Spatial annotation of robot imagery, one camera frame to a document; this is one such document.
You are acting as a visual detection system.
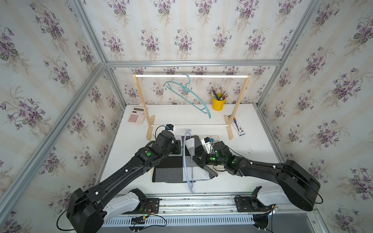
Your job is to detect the cream blue plaid scarf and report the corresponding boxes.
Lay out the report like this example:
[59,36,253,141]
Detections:
[209,135,220,141]

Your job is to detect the wooden clothes rack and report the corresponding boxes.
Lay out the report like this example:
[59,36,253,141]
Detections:
[133,73,251,140]

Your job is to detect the pencils in cup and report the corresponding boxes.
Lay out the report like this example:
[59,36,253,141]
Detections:
[210,87,229,101]

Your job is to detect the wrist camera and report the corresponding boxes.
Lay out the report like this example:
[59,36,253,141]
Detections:
[201,137,214,154]
[165,124,174,133]

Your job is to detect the light blue clothes hanger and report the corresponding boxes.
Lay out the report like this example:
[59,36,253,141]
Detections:
[182,130,194,195]

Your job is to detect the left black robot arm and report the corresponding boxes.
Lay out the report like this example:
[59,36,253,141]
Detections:
[66,130,181,233]

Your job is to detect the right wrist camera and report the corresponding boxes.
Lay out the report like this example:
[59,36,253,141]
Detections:
[201,137,214,154]

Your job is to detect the pink calculator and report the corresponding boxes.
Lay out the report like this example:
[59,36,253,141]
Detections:
[128,107,145,125]

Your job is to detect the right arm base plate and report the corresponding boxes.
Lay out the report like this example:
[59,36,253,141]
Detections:
[234,186,275,213]

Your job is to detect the black white checkered scarf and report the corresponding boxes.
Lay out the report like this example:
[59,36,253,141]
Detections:
[152,151,218,183]

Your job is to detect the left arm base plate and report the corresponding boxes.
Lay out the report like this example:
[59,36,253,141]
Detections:
[130,188,160,214]

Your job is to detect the blue white pencil box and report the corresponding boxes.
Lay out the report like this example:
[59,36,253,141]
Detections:
[232,117,246,136]

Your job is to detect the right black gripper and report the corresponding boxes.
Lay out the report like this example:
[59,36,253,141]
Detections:
[191,152,226,167]

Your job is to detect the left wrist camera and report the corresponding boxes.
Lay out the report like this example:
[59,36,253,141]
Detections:
[165,124,174,133]

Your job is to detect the yellow pencil cup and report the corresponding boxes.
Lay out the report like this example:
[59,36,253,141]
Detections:
[212,98,225,111]

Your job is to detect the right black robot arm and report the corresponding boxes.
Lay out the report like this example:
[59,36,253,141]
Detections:
[192,141,321,211]

